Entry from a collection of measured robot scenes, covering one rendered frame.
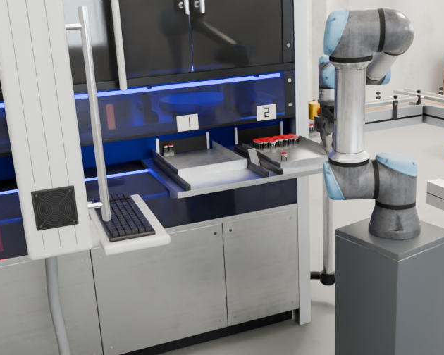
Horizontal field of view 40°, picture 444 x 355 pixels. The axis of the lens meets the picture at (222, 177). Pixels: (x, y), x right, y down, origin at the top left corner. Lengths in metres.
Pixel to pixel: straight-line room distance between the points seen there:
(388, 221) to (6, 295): 1.42
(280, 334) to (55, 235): 1.39
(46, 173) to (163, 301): 1.03
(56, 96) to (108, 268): 0.96
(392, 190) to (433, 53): 6.08
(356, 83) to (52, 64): 0.81
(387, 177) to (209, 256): 1.03
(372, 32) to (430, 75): 6.16
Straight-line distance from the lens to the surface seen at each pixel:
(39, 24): 1.65
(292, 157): 2.31
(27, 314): 2.47
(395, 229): 1.81
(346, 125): 1.70
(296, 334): 2.84
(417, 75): 7.61
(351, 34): 1.64
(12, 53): 1.65
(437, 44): 7.83
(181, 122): 2.35
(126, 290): 2.50
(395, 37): 1.67
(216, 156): 2.37
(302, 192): 2.64
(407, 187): 1.78
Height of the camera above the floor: 1.49
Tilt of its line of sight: 17 degrees down
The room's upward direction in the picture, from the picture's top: 3 degrees counter-clockwise
